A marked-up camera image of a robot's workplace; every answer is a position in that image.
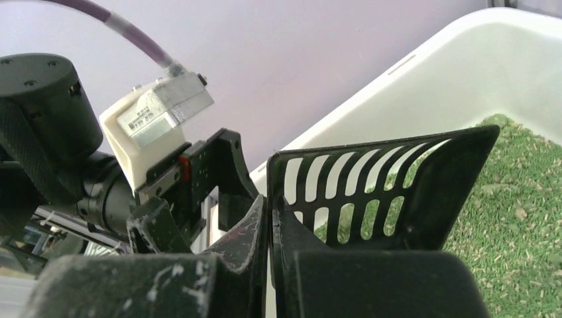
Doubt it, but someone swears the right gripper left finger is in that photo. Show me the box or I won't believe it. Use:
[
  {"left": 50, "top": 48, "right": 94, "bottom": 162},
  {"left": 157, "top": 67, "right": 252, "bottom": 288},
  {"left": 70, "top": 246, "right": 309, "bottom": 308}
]
[{"left": 21, "top": 195, "right": 268, "bottom": 317}]

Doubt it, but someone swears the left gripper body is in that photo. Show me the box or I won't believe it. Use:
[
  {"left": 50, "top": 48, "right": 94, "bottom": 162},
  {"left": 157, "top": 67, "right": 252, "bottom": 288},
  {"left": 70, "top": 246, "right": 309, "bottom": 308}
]
[{"left": 133, "top": 142, "right": 209, "bottom": 233}]

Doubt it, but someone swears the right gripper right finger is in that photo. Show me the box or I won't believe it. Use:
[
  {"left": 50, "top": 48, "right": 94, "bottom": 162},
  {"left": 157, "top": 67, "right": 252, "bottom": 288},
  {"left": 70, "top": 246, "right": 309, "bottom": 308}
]
[{"left": 271, "top": 197, "right": 490, "bottom": 317}]

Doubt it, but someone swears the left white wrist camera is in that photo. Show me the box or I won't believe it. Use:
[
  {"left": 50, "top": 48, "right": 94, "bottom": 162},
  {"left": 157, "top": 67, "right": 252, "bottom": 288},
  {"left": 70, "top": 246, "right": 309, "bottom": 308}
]
[{"left": 99, "top": 72, "right": 214, "bottom": 191}]

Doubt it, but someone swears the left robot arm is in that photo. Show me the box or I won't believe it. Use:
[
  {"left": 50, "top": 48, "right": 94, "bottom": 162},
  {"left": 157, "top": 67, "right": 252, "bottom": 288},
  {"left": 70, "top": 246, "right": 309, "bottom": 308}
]
[{"left": 1, "top": 54, "right": 258, "bottom": 253}]

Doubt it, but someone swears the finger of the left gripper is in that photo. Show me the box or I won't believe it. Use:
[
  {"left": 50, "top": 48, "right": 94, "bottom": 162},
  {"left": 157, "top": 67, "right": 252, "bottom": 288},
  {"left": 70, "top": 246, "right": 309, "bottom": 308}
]
[
  {"left": 126, "top": 197, "right": 192, "bottom": 254},
  {"left": 193, "top": 129, "right": 258, "bottom": 231}
]

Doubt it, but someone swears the white plastic litter box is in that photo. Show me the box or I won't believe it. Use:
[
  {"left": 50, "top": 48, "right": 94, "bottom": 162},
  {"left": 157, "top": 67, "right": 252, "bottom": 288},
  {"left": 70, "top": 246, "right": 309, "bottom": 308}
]
[{"left": 250, "top": 7, "right": 562, "bottom": 198}]

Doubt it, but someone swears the black litter scoop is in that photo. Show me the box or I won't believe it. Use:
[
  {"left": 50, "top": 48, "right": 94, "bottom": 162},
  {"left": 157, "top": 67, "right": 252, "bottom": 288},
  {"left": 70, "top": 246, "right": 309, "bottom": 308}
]
[{"left": 266, "top": 125, "right": 500, "bottom": 266}]

